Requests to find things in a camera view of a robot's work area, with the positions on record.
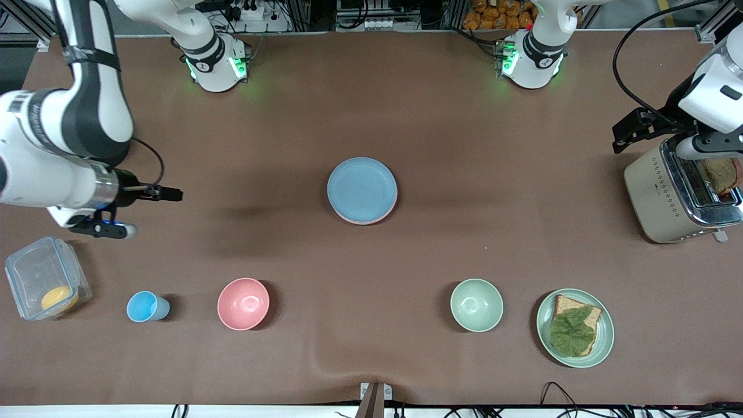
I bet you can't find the blue plate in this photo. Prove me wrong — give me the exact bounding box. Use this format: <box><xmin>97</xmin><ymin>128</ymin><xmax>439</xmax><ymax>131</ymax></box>
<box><xmin>326</xmin><ymin>157</ymin><xmax>398</xmax><ymax>223</ymax></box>

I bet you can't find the pink plate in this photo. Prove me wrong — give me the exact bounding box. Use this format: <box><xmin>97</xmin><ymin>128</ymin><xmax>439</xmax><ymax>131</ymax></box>
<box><xmin>329</xmin><ymin>197</ymin><xmax>399</xmax><ymax>226</ymax></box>

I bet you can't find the beige chrome toaster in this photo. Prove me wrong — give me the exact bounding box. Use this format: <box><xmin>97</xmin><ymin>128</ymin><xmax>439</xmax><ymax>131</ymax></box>
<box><xmin>623</xmin><ymin>135</ymin><xmax>743</xmax><ymax>245</ymax></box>

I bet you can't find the brown toast slice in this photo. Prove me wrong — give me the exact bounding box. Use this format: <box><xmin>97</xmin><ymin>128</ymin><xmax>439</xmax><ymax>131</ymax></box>
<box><xmin>700</xmin><ymin>156</ymin><xmax>743</xmax><ymax>197</ymax></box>

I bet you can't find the blue cup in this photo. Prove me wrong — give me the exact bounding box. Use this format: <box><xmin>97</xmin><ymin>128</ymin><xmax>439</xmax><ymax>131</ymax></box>
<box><xmin>127</xmin><ymin>290</ymin><xmax>171</xmax><ymax>323</ymax></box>

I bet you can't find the clear plastic container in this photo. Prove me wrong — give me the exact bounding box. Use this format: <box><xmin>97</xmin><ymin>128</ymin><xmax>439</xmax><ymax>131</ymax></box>
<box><xmin>5</xmin><ymin>236</ymin><xmax>93</xmax><ymax>322</ymax></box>

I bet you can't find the pink bowl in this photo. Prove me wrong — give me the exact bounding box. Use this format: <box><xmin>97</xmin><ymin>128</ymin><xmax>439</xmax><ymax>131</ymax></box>
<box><xmin>217</xmin><ymin>278</ymin><xmax>271</xmax><ymax>331</ymax></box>

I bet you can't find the yellow round food piece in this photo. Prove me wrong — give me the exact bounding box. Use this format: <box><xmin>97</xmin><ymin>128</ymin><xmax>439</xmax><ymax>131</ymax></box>
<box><xmin>41</xmin><ymin>286</ymin><xmax>80</xmax><ymax>314</ymax></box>

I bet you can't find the bag of orange buns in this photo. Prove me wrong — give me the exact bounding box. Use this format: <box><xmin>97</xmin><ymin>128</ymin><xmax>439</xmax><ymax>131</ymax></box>
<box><xmin>462</xmin><ymin>0</ymin><xmax>535</xmax><ymax>31</ymax></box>

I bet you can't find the brown bread slice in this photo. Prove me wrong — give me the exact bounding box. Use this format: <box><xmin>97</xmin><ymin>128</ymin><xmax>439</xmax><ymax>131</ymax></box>
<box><xmin>550</xmin><ymin>294</ymin><xmax>604</xmax><ymax>357</ymax></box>

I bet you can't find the white power strip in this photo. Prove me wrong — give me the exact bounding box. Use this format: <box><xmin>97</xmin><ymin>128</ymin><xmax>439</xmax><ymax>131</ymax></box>
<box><xmin>232</xmin><ymin>2</ymin><xmax>269</xmax><ymax>22</ymax></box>

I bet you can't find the green plate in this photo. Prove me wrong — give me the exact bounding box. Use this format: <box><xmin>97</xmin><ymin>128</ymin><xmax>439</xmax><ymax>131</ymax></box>
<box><xmin>536</xmin><ymin>289</ymin><xmax>615</xmax><ymax>369</ymax></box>

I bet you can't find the green lettuce leaf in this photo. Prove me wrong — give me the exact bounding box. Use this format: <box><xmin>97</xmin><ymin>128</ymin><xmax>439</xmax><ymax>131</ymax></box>
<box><xmin>549</xmin><ymin>306</ymin><xmax>597</xmax><ymax>356</ymax></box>

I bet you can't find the green bowl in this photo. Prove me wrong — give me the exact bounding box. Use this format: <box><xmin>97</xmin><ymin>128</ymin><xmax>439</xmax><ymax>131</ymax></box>
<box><xmin>450</xmin><ymin>279</ymin><xmax>504</xmax><ymax>333</ymax></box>

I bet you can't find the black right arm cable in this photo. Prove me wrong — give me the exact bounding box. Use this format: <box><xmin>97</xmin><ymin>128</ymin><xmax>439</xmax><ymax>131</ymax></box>
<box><xmin>130</xmin><ymin>137</ymin><xmax>166</xmax><ymax>188</ymax></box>

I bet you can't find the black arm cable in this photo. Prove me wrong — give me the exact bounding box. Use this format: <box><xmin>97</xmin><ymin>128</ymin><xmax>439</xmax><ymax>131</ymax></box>
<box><xmin>130</xmin><ymin>137</ymin><xmax>166</xmax><ymax>188</ymax></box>
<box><xmin>612</xmin><ymin>0</ymin><xmax>726</xmax><ymax>124</ymax></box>

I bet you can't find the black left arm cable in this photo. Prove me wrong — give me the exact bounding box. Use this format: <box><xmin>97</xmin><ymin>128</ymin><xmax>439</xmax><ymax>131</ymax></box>
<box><xmin>612</xmin><ymin>0</ymin><xmax>726</xmax><ymax>124</ymax></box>

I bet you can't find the aluminium frame profile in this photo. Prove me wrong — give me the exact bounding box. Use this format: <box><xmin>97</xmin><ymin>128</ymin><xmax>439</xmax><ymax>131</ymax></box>
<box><xmin>695</xmin><ymin>0</ymin><xmax>743</xmax><ymax>46</ymax></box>
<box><xmin>0</xmin><ymin>0</ymin><xmax>64</xmax><ymax>47</ymax></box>

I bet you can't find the black looped cable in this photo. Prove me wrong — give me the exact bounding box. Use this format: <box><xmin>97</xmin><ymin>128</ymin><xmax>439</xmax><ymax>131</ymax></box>
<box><xmin>540</xmin><ymin>381</ymin><xmax>584</xmax><ymax>408</ymax></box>

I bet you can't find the grey metal camera bracket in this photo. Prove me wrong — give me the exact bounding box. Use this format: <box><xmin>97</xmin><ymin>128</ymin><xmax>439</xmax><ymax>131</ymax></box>
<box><xmin>355</xmin><ymin>381</ymin><xmax>393</xmax><ymax>418</ymax></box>

